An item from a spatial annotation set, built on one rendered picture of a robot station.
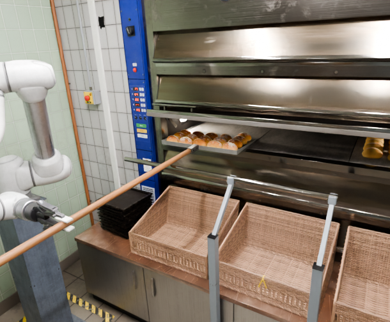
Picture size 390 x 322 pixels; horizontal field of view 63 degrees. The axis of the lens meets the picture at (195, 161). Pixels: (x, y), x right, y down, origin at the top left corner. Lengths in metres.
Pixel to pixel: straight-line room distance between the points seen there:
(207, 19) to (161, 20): 0.32
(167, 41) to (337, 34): 0.98
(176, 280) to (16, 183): 1.03
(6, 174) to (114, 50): 1.07
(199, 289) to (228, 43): 1.37
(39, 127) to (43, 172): 0.29
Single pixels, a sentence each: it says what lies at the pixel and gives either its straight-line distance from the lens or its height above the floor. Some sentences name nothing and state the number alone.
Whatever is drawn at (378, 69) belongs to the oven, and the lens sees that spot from 1.73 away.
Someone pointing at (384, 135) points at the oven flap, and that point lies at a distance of 1.63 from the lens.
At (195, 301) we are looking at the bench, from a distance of 1.96.
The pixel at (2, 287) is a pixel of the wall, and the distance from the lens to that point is 2.88.
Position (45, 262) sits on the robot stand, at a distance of 2.23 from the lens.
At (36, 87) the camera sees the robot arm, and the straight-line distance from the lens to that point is 1.63.
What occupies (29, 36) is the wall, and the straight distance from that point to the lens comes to 2.67.
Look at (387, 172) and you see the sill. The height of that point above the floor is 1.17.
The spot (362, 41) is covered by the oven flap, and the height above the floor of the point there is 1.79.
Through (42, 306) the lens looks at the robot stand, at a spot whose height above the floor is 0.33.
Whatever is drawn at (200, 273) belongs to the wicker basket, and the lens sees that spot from 1.89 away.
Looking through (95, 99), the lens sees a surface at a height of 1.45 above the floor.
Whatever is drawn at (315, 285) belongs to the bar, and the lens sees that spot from 1.48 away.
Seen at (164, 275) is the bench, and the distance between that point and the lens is 1.98.
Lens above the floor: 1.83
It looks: 21 degrees down
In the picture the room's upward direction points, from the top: 3 degrees counter-clockwise
